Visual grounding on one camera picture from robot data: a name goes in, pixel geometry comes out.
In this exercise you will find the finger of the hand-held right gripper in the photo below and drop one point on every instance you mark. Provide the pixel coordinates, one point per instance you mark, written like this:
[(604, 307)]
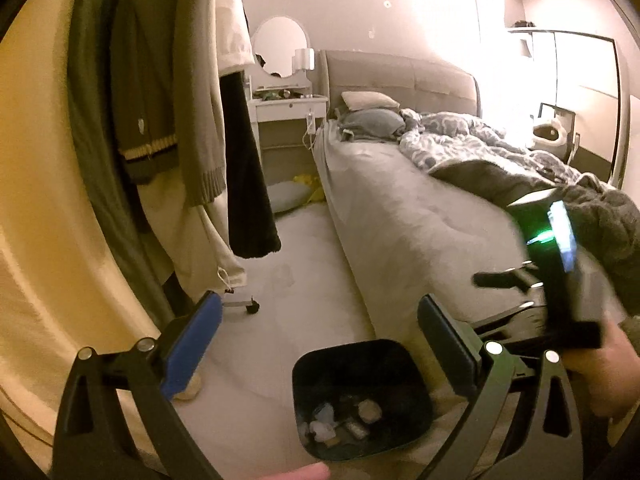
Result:
[(500, 278), (520, 325)]

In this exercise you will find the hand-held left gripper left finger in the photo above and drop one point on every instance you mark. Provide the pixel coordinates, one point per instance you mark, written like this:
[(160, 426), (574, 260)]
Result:
[(192, 345)]

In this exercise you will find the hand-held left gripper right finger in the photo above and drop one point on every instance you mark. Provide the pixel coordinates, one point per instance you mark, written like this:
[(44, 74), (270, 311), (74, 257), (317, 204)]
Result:
[(447, 345)]

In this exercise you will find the black trash bin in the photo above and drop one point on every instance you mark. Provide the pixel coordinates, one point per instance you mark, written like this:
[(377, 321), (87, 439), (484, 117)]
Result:
[(350, 365)]

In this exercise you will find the person's right hand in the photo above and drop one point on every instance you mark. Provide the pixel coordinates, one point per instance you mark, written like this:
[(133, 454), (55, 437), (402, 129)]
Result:
[(610, 375)]

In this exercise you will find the person's left hand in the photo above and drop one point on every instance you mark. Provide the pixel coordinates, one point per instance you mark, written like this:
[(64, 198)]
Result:
[(295, 473)]

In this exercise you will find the round beige disc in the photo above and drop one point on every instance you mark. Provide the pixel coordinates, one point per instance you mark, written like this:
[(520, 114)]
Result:
[(192, 390)]

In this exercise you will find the dark grey fleece blanket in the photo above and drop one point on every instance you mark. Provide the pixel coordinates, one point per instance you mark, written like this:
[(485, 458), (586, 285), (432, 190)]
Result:
[(617, 220)]

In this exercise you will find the beige coat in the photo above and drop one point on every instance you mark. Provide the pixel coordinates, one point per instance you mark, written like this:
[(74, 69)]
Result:
[(200, 245)]

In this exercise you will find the patterned grey duvet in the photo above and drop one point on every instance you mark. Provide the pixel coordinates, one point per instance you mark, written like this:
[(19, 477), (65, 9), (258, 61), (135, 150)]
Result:
[(465, 145)]

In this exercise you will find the white pet bed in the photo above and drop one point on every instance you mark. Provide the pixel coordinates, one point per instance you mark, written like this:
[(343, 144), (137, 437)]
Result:
[(547, 132)]

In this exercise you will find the grey cushioned stool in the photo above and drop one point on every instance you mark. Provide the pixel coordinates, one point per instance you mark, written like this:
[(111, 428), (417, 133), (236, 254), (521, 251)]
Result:
[(285, 195)]

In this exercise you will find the black garment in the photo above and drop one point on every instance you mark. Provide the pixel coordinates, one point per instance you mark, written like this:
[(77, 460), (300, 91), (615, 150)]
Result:
[(247, 170)]

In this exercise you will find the yellow curtain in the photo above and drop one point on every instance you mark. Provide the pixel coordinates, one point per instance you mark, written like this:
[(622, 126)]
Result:
[(40, 235)]

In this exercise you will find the white wardrobe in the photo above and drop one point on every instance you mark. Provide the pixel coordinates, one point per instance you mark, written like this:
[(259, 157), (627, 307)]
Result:
[(590, 85)]

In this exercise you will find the yellow bag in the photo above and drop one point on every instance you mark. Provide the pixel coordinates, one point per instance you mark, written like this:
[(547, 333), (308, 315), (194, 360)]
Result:
[(312, 187)]

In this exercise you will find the grey pillow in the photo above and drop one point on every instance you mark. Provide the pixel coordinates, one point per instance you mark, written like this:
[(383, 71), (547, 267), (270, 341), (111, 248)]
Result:
[(372, 123)]

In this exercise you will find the cream pillow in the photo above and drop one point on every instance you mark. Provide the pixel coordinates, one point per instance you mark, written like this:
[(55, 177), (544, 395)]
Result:
[(370, 100)]

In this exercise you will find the grey padded headboard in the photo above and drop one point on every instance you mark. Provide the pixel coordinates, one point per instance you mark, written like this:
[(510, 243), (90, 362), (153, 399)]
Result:
[(400, 80)]

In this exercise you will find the hanging clothes on rack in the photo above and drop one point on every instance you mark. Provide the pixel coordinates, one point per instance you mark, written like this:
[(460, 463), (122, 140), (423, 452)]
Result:
[(87, 135)]

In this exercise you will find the olive knit sweater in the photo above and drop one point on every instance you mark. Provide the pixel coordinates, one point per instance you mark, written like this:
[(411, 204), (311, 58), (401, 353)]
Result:
[(200, 110)]

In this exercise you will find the white power strip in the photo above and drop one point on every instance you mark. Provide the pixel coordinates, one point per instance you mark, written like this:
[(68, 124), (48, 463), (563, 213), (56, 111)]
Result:
[(310, 122)]

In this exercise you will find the white dressing table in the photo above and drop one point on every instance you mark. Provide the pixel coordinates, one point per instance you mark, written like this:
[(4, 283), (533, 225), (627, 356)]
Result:
[(285, 110)]

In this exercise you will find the dark olive striped-hem jacket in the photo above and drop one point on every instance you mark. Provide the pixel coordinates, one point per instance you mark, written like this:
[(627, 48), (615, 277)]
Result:
[(145, 85)]

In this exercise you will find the white cylinder lamp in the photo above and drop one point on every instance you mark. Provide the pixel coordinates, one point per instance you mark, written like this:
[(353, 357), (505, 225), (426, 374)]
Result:
[(303, 59)]

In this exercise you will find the round mirror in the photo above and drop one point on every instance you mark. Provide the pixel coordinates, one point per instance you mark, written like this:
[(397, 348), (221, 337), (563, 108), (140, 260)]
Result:
[(277, 42)]

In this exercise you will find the white shirt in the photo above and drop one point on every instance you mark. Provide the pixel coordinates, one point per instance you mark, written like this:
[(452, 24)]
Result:
[(232, 25)]

